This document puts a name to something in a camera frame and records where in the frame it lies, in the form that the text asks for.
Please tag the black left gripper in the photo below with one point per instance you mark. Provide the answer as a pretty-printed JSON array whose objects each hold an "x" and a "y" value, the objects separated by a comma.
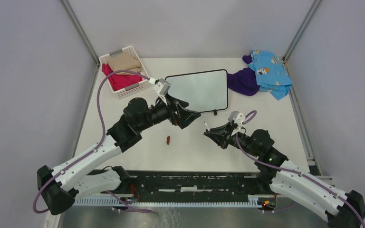
[{"x": 184, "y": 117}]

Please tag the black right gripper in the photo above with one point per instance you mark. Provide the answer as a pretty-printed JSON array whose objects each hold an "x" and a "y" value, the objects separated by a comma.
[{"x": 224, "y": 132}]

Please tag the black framed whiteboard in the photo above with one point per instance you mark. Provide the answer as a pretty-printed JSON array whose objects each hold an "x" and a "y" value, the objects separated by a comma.
[{"x": 205, "y": 91}]

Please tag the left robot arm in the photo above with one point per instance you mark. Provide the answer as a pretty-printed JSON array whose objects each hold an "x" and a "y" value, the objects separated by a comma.
[{"x": 60, "y": 187}]

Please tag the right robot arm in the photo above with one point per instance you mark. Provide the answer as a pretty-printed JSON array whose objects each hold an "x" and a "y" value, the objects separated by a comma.
[{"x": 279, "y": 174}]

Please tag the purple cloth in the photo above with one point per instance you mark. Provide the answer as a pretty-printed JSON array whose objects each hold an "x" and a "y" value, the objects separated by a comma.
[{"x": 243, "y": 82}]

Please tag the white plastic basket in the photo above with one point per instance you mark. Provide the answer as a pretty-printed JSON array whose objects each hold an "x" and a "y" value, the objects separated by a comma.
[{"x": 132, "y": 89}]

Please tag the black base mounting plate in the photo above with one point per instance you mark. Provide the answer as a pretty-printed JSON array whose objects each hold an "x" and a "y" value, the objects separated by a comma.
[{"x": 192, "y": 187}]

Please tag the magenta cloth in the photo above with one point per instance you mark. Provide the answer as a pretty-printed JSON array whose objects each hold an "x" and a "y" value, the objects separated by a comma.
[{"x": 123, "y": 80}]

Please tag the blue patterned cloth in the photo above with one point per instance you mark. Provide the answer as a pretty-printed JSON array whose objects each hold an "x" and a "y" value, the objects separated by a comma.
[{"x": 270, "y": 74}]

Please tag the beige folded cloth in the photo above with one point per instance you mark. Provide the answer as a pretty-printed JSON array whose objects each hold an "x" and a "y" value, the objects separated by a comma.
[{"x": 124, "y": 61}]

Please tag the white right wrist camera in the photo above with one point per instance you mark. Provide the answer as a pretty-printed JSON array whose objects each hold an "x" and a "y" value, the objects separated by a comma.
[{"x": 237, "y": 119}]

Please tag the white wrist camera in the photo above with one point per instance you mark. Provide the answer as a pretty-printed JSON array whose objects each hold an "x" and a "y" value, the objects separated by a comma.
[
  {"x": 237, "y": 119},
  {"x": 161, "y": 86}
]

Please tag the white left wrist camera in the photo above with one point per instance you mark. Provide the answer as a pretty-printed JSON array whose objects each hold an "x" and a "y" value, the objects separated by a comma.
[{"x": 161, "y": 86}]

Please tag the white slotted cable duct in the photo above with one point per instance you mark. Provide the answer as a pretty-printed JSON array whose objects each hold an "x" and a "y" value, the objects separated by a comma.
[{"x": 109, "y": 201}]

